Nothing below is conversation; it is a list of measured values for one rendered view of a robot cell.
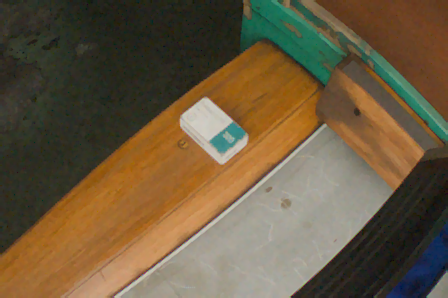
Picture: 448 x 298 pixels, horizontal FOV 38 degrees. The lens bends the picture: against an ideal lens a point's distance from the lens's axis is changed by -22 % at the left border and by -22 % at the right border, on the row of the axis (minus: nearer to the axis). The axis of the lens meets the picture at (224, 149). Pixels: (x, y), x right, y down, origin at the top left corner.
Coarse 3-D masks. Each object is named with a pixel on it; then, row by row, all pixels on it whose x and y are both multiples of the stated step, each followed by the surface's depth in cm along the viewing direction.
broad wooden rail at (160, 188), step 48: (192, 96) 83; (240, 96) 83; (288, 96) 84; (144, 144) 80; (192, 144) 80; (288, 144) 83; (96, 192) 77; (144, 192) 77; (192, 192) 78; (240, 192) 80; (48, 240) 74; (96, 240) 74; (144, 240) 75; (0, 288) 70; (48, 288) 71; (96, 288) 72
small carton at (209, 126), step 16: (192, 112) 80; (208, 112) 80; (192, 128) 79; (208, 128) 79; (224, 128) 79; (240, 128) 79; (208, 144) 78; (224, 144) 78; (240, 144) 79; (224, 160) 79
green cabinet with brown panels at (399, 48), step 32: (288, 0) 79; (320, 0) 76; (352, 0) 71; (384, 0) 66; (416, 0) 62; (320, 32) 79; (352, 32) 75; (384, 32) 70; (416, 32) 65; (384, 64) 73; (416, 64) 69; (416, 96) 71
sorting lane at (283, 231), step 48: (336, 144) 84; (288, 192) 81; (336, 192) 81; (384, 192) 81; (192, 240) 78; (240, 240) 78; (288, 240) 78; (336, 240) 78; (144, 288) 74; (192, 288) 75; (240, 288) 75; (288, 288) 75
